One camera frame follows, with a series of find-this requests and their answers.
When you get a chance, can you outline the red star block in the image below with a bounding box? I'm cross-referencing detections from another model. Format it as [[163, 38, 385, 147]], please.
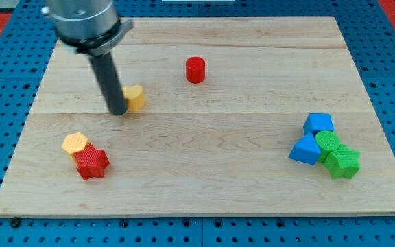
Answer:
[[73, 144, 110, 180]]

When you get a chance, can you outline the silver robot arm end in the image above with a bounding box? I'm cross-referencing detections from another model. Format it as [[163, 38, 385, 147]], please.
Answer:
[[41, 0, 134, 57]]

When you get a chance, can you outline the yellow heart block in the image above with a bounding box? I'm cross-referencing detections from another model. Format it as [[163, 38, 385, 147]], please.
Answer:
[[122, 84, 145, 112]]

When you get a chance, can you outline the green star block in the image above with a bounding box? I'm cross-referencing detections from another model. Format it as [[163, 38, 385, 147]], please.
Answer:
[[323, 145, 361, 179]]

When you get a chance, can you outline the wooden board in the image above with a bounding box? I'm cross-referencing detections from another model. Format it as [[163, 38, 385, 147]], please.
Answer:
[[0, 17, 395, 219]]

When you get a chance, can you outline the red cylinder block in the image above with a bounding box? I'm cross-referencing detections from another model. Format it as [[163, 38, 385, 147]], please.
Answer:
[[185, 56, 206, 84]]

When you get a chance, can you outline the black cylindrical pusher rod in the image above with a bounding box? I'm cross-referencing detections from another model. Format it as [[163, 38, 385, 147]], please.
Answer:
[[89, 53, 128, 115]]

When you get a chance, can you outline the blue triangle block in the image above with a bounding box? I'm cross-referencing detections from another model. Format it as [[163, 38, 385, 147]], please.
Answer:
[[289, 133, 321, 165]]

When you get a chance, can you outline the blue cube block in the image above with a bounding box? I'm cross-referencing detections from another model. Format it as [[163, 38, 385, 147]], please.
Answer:
[[303, 113, 335, 136]]

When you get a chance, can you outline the yellow hexagon block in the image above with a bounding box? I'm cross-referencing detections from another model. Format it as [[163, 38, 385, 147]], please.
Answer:
[[61, 132, 90, 162]]

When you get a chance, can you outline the green cylinder block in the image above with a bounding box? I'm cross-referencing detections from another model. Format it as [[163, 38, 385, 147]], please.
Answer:
[[315, 130, 341, 163]]

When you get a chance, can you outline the blue perforated table plate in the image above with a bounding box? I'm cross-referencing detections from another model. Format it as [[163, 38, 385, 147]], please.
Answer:
[[0, 1, 395, 246]]

